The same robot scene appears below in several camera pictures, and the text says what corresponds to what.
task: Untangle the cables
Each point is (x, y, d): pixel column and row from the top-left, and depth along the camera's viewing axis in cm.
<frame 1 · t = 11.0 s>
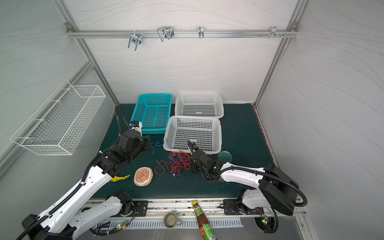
left hand: (150, 134, 75), fingers closed
right hand: (193, 156, 85), fingers closed
white basket far: (200, 104, 121), point 2 cm above the table
teal plastic basket: (153, 111, 117), on the table

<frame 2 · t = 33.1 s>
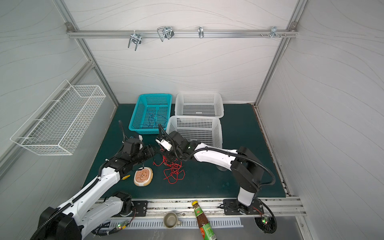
left hand: (156, 147, 84), fingers open
right hand: (167, 145, 82), fingers open
the named things where they were.

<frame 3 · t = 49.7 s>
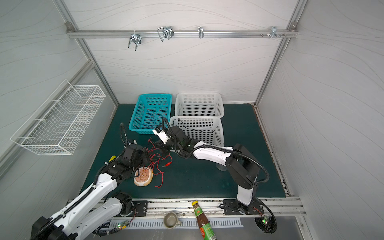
left hand: (147, 152, 83), fingers open
right hand: (156, 139, 79), fingers closed
the named things where they were.

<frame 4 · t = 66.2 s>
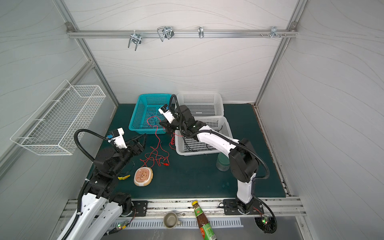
left hand: (144, 133, 71), fingers open
right hand: (162, 117, 80), fingers closed
the named things where they were.

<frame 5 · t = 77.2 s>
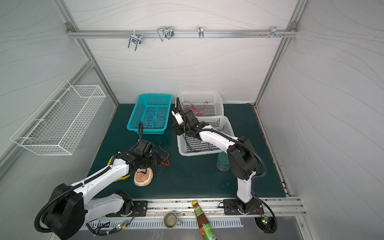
left hand: (159, 158, 86), fingers open
right hand: (178, 120, 89), fingers open
